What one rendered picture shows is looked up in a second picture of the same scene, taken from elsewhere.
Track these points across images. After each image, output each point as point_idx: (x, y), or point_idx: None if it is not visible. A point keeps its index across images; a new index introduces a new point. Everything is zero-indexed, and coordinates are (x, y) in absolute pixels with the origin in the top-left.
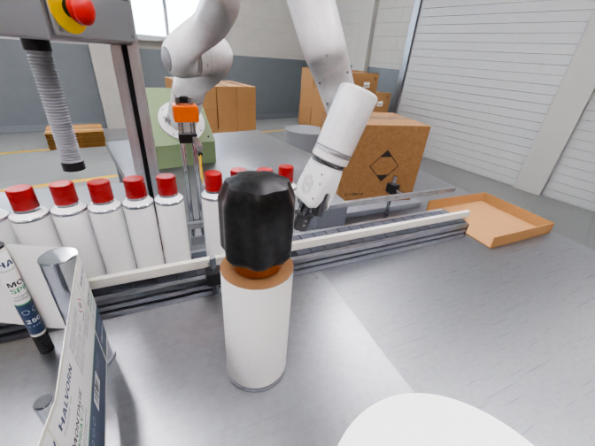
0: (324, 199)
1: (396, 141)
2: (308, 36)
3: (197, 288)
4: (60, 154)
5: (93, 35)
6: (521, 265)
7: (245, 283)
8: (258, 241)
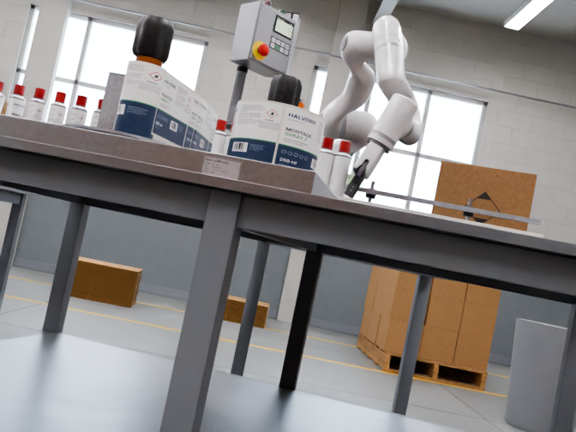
0: (364, 165)
1: (495, 183)
2: (378, 72)
3: None
4: (227, 119)
5: (265, 63)
6: None
7: None
8: (277, 90)
